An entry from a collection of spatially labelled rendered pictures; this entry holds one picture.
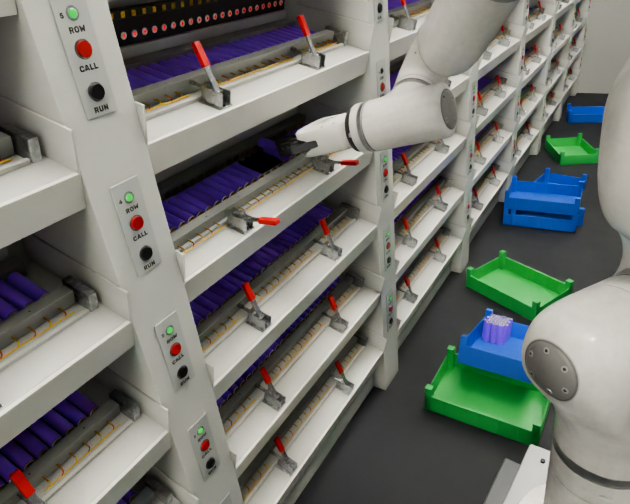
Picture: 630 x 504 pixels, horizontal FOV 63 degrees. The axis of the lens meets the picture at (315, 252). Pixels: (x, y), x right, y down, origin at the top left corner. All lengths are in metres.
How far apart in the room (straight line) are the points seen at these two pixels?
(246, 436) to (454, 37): 0.76
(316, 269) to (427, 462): 0.61
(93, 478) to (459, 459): 0.93
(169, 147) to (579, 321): 0.51
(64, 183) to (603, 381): 0.57
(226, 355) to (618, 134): 0.66
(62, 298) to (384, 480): 0.94
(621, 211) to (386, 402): 1.11
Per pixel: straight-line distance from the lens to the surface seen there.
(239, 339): 0.93
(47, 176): 0.61
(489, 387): 1.62
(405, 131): 0.82
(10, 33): 0.62
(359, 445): 1.46
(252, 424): 1.06
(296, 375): 1.13
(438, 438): 1.48
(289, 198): 0.94
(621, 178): 0.55
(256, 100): 0.82
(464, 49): 0.71
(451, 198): 1.86
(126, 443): 0.82
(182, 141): 0.71
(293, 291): 1.03
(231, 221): 0.85
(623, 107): 0.54
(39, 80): 0.61
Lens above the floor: 1.13
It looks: 29 degrees down
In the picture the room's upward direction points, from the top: 7 degrees counter-clockwise
